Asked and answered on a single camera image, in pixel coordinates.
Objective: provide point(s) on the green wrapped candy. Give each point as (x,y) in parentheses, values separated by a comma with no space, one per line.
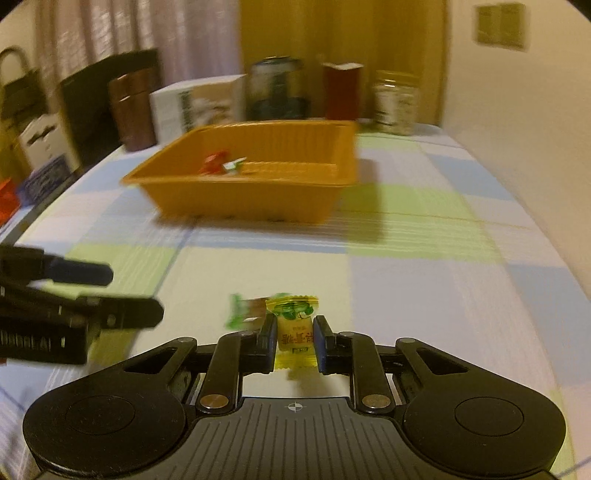
(234,165)
(244,311)

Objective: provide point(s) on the sheer curtain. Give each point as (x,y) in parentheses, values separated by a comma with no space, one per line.
(138,32)

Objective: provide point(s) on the red-brown carton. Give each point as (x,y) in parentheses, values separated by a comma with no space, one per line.
(341,92)

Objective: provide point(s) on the yellow candy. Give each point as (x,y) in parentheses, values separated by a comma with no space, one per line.
(295,323)

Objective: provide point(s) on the orange plastic tray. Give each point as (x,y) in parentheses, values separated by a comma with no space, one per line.
(258,198)

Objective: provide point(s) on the clear plastic jar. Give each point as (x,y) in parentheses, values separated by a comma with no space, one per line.
(396,104)

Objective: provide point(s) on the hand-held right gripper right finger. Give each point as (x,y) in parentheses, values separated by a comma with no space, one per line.
(322,350)

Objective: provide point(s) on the brown metal canister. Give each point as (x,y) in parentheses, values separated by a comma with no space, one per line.
(131,110)

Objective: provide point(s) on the small red wrapped snack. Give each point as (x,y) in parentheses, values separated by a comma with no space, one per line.
(212,162)

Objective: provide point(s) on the checked tablecloth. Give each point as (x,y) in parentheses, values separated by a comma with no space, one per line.
(415,277)

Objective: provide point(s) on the dark handbag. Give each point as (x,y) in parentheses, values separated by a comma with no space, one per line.
(18,92)

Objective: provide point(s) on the red bag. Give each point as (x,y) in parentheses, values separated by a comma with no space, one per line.
(8,203)

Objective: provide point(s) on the dark glass jar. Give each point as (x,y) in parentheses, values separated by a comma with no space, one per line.
(277,90)

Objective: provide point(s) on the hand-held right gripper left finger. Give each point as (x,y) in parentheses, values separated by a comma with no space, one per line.
(270,346)

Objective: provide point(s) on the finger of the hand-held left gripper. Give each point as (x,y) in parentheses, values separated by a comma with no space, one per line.
(134,314)
(78,273)

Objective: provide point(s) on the black chair back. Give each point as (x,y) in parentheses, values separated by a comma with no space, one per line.
(87,115)

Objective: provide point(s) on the wall switch plate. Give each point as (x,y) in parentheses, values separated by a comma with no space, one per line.
(501,23)

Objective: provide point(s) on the wooden door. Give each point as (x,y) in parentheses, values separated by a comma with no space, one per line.
(341,32)

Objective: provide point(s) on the white printed cardboard box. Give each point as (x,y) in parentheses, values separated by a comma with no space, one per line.
(194,108)

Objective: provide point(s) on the blue patterned box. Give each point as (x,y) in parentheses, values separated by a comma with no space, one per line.
(48,180)

